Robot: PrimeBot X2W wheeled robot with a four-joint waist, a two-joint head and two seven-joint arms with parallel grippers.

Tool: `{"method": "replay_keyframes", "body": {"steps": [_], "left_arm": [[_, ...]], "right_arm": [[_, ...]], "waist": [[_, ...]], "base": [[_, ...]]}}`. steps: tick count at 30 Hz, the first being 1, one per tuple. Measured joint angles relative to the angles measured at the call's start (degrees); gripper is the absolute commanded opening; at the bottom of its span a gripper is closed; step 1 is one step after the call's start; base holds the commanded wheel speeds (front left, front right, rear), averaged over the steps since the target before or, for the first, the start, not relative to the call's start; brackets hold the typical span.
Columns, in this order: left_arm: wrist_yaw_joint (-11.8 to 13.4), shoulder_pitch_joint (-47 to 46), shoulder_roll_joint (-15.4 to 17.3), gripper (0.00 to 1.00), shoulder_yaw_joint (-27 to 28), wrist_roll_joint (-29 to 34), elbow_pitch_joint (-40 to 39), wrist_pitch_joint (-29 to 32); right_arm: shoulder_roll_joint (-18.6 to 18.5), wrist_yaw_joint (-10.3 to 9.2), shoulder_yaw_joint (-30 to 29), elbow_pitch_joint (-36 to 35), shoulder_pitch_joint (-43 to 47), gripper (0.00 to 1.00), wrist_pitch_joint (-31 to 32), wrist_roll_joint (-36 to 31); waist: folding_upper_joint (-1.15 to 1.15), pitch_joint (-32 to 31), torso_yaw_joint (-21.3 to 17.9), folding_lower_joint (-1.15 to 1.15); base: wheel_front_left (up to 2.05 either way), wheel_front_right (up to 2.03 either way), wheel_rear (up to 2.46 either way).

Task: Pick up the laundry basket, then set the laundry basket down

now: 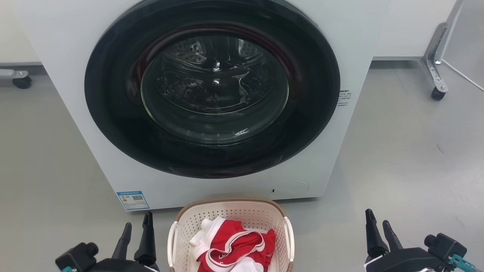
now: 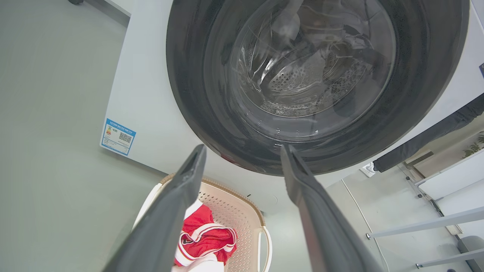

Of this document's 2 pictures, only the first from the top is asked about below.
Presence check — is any blue energy label sticker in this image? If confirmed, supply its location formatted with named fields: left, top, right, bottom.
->
left=116, top=191, right=150, bottom=211

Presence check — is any red and white garment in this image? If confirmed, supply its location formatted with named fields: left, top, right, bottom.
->
left=189, top=216, right=276, bottom=272

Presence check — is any small text label sticker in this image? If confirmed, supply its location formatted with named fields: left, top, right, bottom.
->
left=337, top=90, right=353, bottom=108

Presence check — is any round black washer door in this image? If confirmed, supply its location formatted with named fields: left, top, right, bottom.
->
left=84, top=0, right=341, bottom=179

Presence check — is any steel washer drum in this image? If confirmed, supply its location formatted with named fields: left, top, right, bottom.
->
left=141, top=36, right=290, bottom=145

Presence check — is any white partition panel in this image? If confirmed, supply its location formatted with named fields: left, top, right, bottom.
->
left=0, top=0, right=42, bottom=67

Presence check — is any thin white cable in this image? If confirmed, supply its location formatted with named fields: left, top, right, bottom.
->
left=442, top=59, right=484, bottom=92

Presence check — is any white front-load washing machine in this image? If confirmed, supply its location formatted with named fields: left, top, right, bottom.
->
left=15, top=0, right=390, bottom=211

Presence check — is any angled metal support bracket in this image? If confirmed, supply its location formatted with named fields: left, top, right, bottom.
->
left=421, top=22, right=449, bottom=93

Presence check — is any grey partition panel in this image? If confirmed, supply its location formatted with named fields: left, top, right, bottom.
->
left=435, top=0, right=484, bottom=91

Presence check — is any cream perforated laundry basket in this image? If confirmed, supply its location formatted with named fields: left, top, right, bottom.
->
left=168, top=198, right=295, bottom=272

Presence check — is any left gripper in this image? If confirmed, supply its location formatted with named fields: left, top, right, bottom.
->
left=88, top=211, right=160, bottom=272

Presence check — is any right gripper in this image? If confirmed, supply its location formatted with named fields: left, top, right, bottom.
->
left=364, top=209, right=448, bottom=272

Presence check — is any flat grey metal foot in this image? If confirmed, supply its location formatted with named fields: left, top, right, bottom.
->
left=0, top=69, right=29, bottom=79

